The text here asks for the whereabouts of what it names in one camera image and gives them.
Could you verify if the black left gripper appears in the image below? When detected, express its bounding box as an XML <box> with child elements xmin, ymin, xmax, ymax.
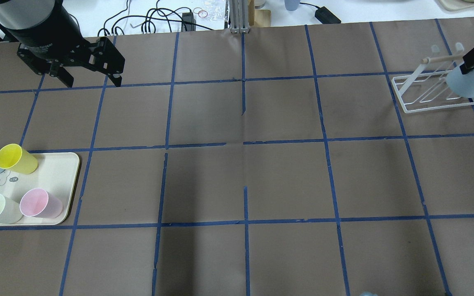
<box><xmin>17</xmin><ymin>36</ymin><xmax>125</xmax><ymax>88</ymax></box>

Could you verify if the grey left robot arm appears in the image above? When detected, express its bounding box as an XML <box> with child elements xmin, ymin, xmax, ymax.
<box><xmin>0</xmin><ymin>0</ymin><xmax>125</xmax><ymax>88</ymax></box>

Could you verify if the yellow plastic cup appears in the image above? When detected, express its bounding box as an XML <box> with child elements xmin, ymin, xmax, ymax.
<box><xmin>0</xmin><ymin>143</ymin><xmax>38</xmax><ymax>174</ymax></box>

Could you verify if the pink plastic cup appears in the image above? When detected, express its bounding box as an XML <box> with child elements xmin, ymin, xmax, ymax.
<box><xmin>19</xmin><ymin>188</ymin><xmax>63</xmax><ymax>219</ymax></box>

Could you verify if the cream plastic tray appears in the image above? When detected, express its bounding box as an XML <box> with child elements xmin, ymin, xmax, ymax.
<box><xmin>0</xmin><ymin>152</ymin><xmax>81</xmax><ymax>227</ymax></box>

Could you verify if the black power adapter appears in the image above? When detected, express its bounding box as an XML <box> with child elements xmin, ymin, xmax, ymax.
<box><xmin>314</xmin><ymin>6</ymin><xmax>342</xmax><ymax>24</ymax></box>

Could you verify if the white wire cup rack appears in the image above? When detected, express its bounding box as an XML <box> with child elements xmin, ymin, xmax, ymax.
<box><xmin>391</xmin><ymin>42</ymin><xmax>474</xmax><ymax>113</ymax></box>

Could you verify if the aluminium frame post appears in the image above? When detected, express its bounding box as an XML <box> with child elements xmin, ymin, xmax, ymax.
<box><xmin>228</xmin><ymin>0</ymin><xmax>251</xmax><ymax>34</ymax></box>

